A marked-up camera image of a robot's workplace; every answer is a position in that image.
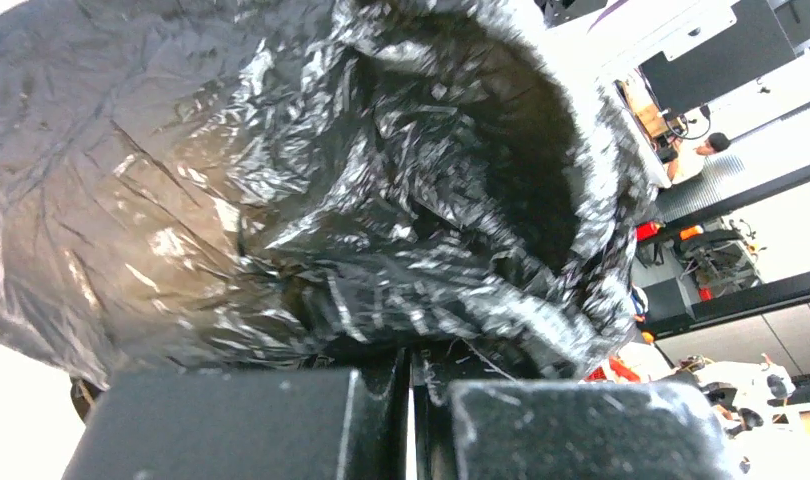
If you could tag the black trash bag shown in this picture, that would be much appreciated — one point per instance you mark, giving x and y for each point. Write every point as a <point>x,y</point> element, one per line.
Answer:
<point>211,183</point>

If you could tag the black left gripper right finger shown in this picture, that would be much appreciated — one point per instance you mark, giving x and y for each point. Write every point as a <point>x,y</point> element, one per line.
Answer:
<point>473,422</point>

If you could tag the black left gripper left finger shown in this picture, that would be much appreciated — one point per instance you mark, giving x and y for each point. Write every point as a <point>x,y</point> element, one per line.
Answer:
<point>341,422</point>

